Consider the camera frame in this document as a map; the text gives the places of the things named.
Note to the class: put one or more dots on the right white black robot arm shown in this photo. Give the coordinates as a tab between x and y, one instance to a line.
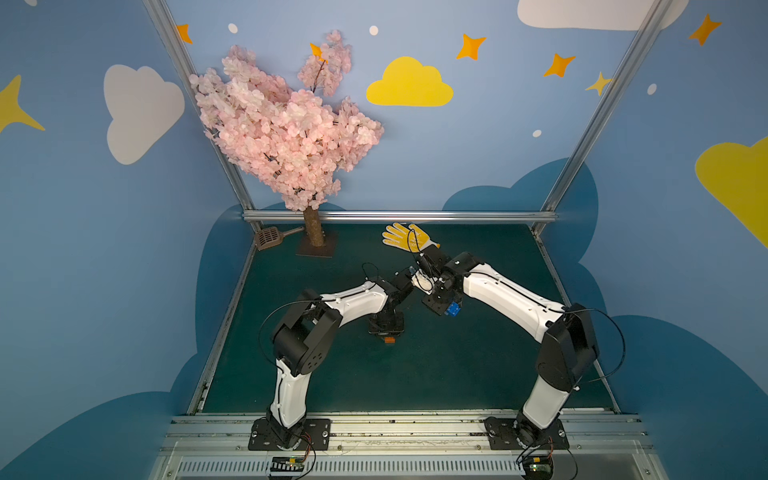
567	338

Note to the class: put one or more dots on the yellow white work glove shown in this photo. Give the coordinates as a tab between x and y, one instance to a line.
409	238

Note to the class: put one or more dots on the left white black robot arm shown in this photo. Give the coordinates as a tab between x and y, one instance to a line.
304	336

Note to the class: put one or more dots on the right aluminium corner post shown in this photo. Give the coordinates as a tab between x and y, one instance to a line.
640	46

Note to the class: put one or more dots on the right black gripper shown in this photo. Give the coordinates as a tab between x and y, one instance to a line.
426	260

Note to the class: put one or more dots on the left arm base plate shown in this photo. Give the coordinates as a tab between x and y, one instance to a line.
268	435

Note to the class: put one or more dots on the brown plastic scoop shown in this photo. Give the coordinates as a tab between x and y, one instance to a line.
270	237

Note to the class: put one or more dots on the right electronics board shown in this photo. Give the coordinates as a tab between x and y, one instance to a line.
537	468

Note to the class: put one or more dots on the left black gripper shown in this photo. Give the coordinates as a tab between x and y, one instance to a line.
386	323

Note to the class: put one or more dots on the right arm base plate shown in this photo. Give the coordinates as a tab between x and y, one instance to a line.
507	433

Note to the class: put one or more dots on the aluminium rail front frame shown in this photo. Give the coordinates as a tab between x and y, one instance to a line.
448	444

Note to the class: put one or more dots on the electronics board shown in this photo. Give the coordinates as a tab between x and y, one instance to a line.
537	468
287	467

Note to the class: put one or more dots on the pink cherry blossom tree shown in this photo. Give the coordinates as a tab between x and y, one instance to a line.
291	140

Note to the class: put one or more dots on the rear horizontal aluminium bar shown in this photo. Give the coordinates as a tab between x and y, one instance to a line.
444	217

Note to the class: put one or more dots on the left electronics board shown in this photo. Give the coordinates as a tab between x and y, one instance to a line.
287	467

